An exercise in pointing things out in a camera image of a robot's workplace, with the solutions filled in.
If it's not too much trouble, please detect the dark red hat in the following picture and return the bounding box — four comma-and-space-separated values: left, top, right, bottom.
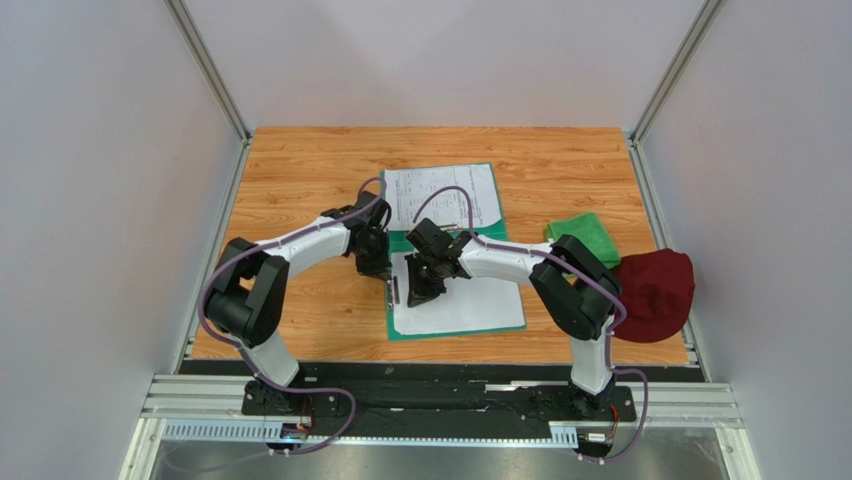
613, 249, 695, 343

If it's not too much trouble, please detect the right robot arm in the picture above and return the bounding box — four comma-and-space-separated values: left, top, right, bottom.
405, 219, 625, 419

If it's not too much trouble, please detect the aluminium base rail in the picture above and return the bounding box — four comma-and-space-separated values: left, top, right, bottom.
141, 375, 744, 448

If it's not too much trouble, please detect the green folded cloth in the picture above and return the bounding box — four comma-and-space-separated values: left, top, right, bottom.
543, 212, 621, 268

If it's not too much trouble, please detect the metal folder clip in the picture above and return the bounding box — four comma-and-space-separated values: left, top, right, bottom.
386, 276, 400, 310

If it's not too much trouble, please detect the purple cable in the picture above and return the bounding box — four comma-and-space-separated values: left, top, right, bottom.
412, 185, 650, 463
199, 176, 358, 457

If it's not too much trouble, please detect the green file folder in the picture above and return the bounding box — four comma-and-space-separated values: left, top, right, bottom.
381, 163, 526, 341

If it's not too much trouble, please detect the printed paper sheet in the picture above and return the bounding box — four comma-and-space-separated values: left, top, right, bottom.
381, 163, 503, 232

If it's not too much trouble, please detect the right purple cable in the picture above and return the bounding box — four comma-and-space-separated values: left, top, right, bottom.
412, 185, 650, 463

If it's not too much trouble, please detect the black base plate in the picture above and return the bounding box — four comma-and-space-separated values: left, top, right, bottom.
241, 362, 639, 439

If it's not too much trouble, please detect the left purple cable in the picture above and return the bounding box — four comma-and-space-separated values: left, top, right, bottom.
199, 176, 358, 457

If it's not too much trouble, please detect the left aluminium frame post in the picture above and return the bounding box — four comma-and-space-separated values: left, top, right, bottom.
164, 0, 252, 144

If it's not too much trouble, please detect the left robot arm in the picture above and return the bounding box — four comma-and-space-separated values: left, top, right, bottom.
200, 191, 392, 415

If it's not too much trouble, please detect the right aluminium frame post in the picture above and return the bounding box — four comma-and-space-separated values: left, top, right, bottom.
628, 0, 725, 146

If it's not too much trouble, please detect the aluminium frame post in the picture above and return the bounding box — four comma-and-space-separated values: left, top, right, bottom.
628, 0, 725, 146
164, 0, 252, 144

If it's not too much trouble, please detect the white paper sheet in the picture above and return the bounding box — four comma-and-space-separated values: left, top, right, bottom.
386, 252, 526, 341

